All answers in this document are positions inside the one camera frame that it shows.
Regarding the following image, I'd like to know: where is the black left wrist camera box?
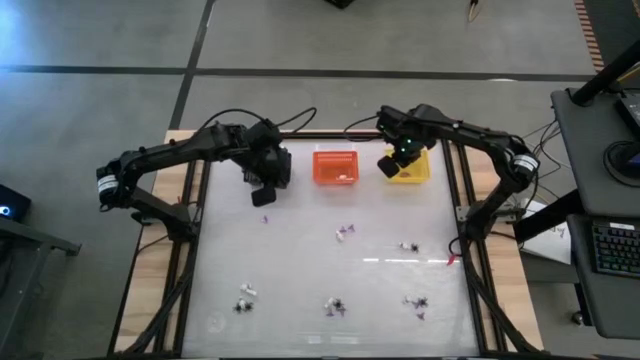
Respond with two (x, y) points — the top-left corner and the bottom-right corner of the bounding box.
(250, 184), (278, 208)

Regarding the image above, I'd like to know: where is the white paper sheet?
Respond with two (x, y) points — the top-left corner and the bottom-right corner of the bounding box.
(519, 198), (574, 266)

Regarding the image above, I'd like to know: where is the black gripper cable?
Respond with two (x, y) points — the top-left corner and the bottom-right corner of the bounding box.
(197, 106), (319, 144)
(342, 114), (384, 144)

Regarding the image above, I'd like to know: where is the black desk beam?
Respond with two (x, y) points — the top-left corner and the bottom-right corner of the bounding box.
(512, 188), (585, 245)

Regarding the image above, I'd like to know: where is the yellow plastic basket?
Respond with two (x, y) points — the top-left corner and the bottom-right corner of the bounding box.
(383, 147), (432, 185)

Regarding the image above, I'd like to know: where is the black slanted pole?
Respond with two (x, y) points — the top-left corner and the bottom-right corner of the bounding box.
(569, 38), (640, 107)

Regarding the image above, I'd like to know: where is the black aluminium table frame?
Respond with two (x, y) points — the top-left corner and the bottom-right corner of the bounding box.
(107, 129), (546, 360)

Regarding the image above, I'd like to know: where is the backlit computer keyboard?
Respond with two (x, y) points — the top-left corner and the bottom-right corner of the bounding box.
(591, 222), (640, 279)

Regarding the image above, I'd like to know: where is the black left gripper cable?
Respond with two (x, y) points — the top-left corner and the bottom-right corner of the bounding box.
(197, 106), (319, 144)

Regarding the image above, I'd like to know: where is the grey desk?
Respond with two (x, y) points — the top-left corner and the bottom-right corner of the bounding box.
(549, 85), (640, 219)
(566, 213), (640, 341)

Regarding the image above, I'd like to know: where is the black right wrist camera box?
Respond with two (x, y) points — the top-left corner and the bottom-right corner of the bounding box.
(377, 154), (402, 180)

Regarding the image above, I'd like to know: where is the black plastic basket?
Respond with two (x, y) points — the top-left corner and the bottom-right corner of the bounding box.
(243, 152), (293, 186)

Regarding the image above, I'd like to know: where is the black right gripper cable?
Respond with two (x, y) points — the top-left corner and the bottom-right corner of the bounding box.
(342, 114), (384, 144)

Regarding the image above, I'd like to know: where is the round black monitor base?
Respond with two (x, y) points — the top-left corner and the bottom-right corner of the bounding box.
(602, 139), (640, 182)

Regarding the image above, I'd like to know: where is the black device with blue light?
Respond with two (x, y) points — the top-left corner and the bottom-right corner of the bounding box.
(0, 183), (33, 224)

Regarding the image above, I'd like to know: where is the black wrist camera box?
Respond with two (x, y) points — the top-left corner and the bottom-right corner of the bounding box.
(377, 154), (402, 180)
(250, 184), (278, 208)

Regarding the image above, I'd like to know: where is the orange plastic basket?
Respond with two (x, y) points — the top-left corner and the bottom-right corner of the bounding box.
(312, 149), (360, 186)

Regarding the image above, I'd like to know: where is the grey metal stand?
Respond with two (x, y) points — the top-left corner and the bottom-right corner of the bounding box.
(0, 217), (83, 360)

